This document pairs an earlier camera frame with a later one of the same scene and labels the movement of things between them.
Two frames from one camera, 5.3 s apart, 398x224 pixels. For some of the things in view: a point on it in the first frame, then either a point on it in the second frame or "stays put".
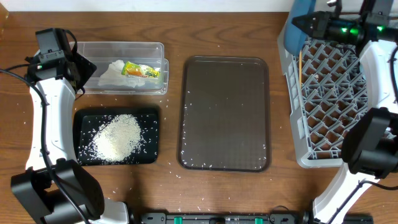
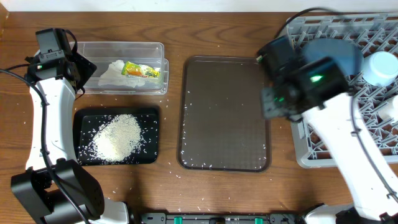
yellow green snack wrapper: (130, 68) stays put
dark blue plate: (295, 38) to (346, 53)
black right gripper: (323, 26) to (268, 106)
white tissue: (113, 76) stays put
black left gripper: (82, 70) stays put
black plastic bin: (108, 136) stays put
